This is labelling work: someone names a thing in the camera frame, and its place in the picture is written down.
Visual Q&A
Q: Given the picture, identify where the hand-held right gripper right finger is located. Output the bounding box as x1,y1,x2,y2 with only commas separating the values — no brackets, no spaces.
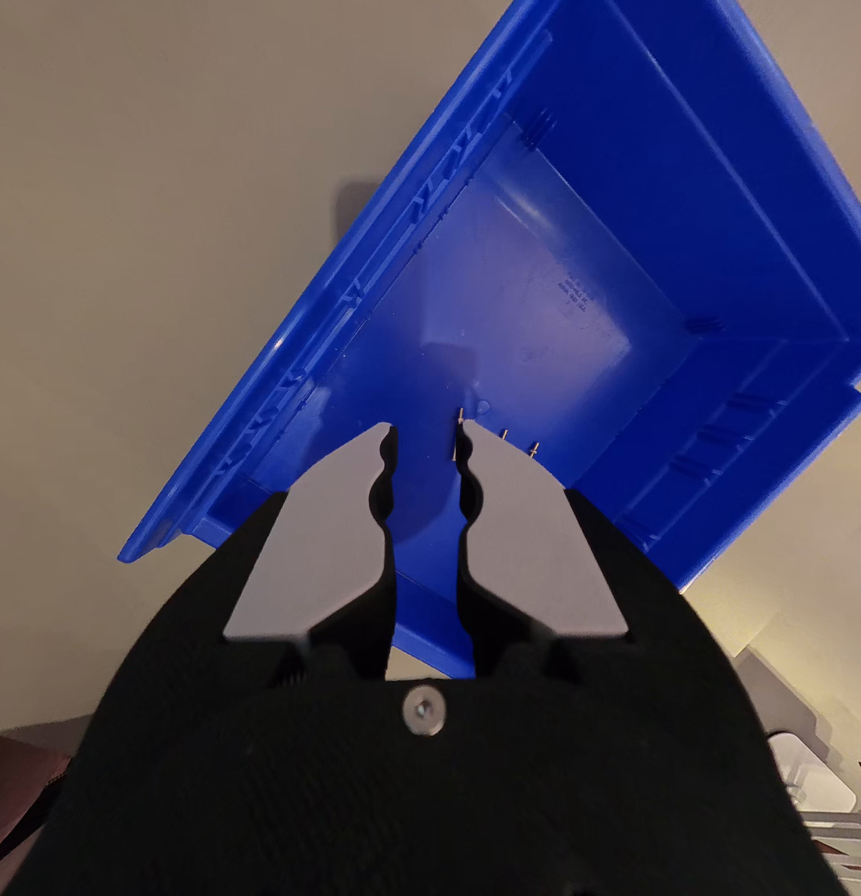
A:
455,420,631,679

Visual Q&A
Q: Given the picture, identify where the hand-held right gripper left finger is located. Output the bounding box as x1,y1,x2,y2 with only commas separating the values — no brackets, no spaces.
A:
222,422,400,676

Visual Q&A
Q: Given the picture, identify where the white flat panel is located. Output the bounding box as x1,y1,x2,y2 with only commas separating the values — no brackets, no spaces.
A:
766,730,861,883

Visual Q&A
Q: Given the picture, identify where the plain blue plastic bin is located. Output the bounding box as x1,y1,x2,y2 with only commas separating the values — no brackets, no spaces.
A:
117,0,861,679

